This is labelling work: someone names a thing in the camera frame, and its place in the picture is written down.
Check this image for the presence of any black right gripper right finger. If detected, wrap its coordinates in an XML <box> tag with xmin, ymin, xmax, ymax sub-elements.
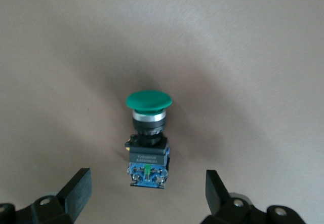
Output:
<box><xmin>201</xmin><ymin>169</ymin><xmax>268</xmax><ymax>224</ymax></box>

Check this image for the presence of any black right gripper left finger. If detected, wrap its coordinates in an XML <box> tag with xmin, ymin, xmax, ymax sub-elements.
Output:
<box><xmin>29</xmin><ymin>168</ymin><xmax>92</xmax><ymax>224</ymax></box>

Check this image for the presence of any green mushroom push button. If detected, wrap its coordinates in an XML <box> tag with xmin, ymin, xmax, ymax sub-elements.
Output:
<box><xmin>125</xmin><ymin>90</ymin><xmax>173</xmax><ymax>189</ymax></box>

